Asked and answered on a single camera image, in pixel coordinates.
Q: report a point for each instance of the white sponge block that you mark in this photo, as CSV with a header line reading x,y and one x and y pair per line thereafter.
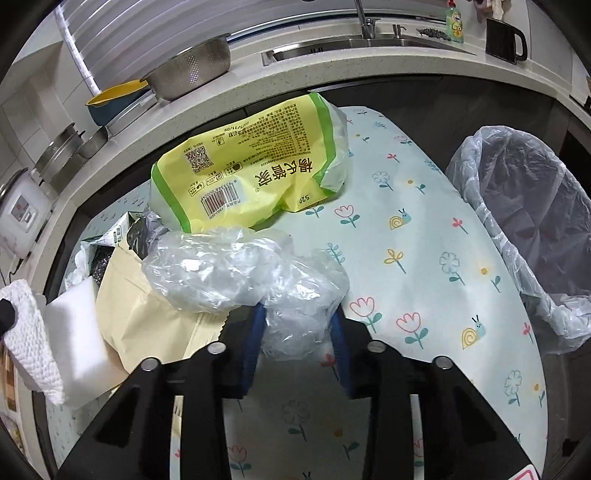
x,y
78,332

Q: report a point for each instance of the white speckled kitchen counter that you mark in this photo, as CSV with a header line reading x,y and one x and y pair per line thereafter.
x,y
295,76

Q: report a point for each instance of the white paper towel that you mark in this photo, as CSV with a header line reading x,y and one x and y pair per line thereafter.
x,y
32,341

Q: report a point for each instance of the black crumpled plastic bag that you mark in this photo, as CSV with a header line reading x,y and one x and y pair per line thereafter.
x,y
143,235

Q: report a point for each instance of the floral tablecloth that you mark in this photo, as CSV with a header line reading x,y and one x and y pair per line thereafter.
x,y
415,258

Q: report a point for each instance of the chrome kitchen faucet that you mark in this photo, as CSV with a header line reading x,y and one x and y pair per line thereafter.
x,y
367,25

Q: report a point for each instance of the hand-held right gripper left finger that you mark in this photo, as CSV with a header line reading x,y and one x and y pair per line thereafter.
x,y
254,341

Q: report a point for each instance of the dark glittery packet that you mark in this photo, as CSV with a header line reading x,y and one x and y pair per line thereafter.
x,y
102,267

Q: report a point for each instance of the grey base cabinet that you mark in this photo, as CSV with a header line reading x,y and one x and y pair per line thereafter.
x,y
461,106

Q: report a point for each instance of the white rice cooker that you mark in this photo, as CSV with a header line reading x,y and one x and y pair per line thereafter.
x,y
21,212

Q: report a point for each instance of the green dish soap bottle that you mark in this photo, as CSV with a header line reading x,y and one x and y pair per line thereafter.
x,y
455,25

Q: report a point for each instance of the purple hanging cloth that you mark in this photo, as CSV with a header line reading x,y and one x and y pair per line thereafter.
x,y
480,4

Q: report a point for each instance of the white crumpled plastic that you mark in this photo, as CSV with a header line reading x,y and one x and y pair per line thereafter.
x,y
78,272

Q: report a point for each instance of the yellow blue bowl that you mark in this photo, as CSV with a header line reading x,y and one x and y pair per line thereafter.
x,y
115,104

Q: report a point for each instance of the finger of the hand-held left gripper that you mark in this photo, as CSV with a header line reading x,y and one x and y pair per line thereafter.
x,y
5,316

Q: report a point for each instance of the stainless steel sink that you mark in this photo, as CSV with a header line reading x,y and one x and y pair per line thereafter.
x,y
360,48

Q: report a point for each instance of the steel pot with lid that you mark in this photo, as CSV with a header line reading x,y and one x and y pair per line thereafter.
x,y
57,154

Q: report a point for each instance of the metal colander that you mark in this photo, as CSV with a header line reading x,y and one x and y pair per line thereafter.
x,y
194,69

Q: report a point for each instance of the white window blind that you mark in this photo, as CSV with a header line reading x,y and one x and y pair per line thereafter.
x,y
161,27

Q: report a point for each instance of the small steel bowl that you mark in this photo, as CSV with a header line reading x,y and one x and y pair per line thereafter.
x,y
94,143

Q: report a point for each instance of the black electric kettle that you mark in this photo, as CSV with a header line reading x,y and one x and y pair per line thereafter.
x,y
501,41

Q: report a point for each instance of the green white milk carton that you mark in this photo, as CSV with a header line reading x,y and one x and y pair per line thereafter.
x,y
115,233

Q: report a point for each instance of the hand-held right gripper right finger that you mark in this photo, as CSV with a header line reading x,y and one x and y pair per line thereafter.
x,y
344,364

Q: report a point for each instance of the clear plastic bag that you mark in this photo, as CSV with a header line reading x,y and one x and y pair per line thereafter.
x,y
207,272

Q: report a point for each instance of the dark scouring pad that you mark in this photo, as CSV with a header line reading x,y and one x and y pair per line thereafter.
x,y
431,32

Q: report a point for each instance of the beige paper bag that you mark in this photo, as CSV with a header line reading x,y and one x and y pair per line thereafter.
x,y
138,314

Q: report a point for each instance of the yellow green plastic package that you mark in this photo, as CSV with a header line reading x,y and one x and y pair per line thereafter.
x,y
240,170

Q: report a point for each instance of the chrome soap dispenser pump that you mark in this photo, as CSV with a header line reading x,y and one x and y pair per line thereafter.
x,y
398,31

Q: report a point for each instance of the trash bin with clear liner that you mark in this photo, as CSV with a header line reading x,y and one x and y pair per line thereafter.
x,y
531,221

